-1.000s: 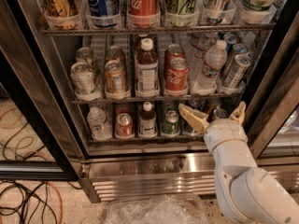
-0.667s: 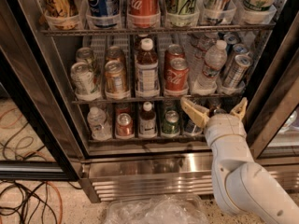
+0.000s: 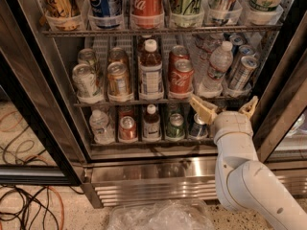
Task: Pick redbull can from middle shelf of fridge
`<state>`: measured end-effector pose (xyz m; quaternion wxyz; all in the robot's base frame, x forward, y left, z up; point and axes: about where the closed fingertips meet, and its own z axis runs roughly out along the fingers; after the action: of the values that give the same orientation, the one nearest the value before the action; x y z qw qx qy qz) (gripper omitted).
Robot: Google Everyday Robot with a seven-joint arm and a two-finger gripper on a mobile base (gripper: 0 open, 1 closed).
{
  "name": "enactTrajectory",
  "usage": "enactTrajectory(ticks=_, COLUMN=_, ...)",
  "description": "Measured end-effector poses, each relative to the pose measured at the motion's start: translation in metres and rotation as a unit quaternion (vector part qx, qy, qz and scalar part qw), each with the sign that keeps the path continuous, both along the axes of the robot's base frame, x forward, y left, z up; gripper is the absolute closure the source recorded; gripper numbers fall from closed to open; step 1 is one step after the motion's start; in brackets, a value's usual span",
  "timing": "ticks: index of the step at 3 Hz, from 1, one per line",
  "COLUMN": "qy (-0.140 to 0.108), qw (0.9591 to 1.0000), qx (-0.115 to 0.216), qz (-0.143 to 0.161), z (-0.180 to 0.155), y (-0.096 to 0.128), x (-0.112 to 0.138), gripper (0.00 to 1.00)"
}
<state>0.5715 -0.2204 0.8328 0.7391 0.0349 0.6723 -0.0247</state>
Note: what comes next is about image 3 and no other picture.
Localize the red coca-cola can top shelf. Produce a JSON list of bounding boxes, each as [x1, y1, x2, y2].
[[131, 0, 162, 29]]

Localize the clear water bottle bottom shelf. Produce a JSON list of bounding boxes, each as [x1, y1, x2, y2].
[[89, 109, 114, 144]]

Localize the open fridge door left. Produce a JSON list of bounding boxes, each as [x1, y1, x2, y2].
[[0, 0, 86, 186]]

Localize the brown juice bottle shelf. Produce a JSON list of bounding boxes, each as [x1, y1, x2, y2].
[[139, 39, 162, 97], [143, 104, 160, 139]]

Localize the blue pepsi can top shelf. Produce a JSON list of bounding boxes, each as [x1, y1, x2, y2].
[[89, 0, 122, 29]]

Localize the brown juice bottle middle shelf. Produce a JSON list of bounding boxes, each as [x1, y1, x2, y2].
[[139, 39, 162, 97]]

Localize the gold can front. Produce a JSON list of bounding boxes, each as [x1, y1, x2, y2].
[[107, 61, 130, 96]]

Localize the red can bottom shelf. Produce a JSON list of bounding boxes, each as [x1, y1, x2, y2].
[[119, 116, 136, 141]]

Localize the red coca-cola can front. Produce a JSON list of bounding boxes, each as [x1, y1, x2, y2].
[[170, 59, 194, 94]]

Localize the clear water bottle middle rear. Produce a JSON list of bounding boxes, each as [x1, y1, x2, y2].
[[195, 34, 224, 60]]

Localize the yellow can top shelf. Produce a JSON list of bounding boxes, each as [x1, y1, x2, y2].
[[45, 0, 80, 18]]

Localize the redbull can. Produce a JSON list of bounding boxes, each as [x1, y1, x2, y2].
[[227, 44, 256, 79], [229, 34, 246, 46], [228, 56, 258, 90]]

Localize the gold can rear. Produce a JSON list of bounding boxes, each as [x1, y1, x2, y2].
[[107, 47, 129, 65]]

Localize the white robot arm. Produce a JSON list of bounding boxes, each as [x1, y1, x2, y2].
[[189, 95, 307, 230]]

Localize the sliding fridge door right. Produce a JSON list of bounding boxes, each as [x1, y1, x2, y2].
[[253, 13, 307, 170]]

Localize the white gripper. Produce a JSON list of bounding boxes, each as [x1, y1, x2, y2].
[[189, 95, 259, 143]]

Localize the brown juice bottle bottom shelf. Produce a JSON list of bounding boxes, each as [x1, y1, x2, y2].
[[143, 104, 160, 139]]

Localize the blue can bottom front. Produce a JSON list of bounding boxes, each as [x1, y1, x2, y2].
[[188, 113, 208, 139]]

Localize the red coca-cola can rear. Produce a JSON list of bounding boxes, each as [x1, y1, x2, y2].
[[169, 45, 190, 67]]

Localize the green can bottom shelf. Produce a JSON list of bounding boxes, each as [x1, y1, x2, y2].
[[166, 113, 184, 138]]

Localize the black and orange floor cables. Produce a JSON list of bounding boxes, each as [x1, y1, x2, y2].
[[0, 109, 84, 230]]

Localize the white green can front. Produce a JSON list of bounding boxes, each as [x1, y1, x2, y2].
[[72, 63, 101, 98]]

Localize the white green can rear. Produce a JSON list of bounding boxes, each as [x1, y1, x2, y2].
[[78, 48, 97, 69]]

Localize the gold can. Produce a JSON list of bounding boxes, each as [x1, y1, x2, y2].
[[107, 61, 130, 96], [107, 47, 129, 65]]

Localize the clear plastic bag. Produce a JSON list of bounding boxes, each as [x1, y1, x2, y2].
[[106, 199, 215, 230]]

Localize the clear water bottle middle front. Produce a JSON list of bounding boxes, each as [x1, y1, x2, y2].
[[202, 41, 233, 91]]

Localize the stainless steel display fridge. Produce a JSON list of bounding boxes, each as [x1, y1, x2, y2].
[[0, 0, 307, 208]]

